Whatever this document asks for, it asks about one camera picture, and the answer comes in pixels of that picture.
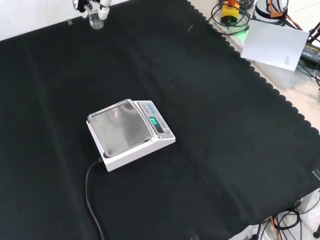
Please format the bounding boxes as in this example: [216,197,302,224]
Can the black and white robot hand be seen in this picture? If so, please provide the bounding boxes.
[72,0,112,21]

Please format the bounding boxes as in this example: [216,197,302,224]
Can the yellow stop button box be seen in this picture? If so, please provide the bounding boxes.
[220,0,241,26]

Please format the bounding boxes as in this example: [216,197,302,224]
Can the pale board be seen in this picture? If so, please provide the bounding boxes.
[240,19,311,74]

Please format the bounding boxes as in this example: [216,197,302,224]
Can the small clear glass beaker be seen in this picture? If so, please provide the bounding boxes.
[88,10,105,31]

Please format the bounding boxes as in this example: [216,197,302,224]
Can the clear plastic base plate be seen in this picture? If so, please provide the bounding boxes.
[246,58,315,90]

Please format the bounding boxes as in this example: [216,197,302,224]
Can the orange cable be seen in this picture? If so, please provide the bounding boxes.
[284,12,305,32]

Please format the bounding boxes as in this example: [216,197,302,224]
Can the black looped cable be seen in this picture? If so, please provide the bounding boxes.
[208,0,252,36]

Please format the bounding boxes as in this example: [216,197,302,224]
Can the white electronic balance steel pan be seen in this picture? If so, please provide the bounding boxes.
[85,98,177,173]

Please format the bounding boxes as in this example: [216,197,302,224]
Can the black balance power cable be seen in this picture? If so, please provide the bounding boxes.
[85,157,105,240]

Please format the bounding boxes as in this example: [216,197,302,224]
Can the black power adapter yellow label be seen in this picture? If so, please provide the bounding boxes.
[299,41,320,66]

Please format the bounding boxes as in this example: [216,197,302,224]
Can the black bench cloth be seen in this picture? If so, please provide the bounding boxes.
[0,0,320,240]

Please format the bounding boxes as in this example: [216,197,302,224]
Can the black cable bundle under bench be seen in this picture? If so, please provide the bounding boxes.
[252,202,320,240]

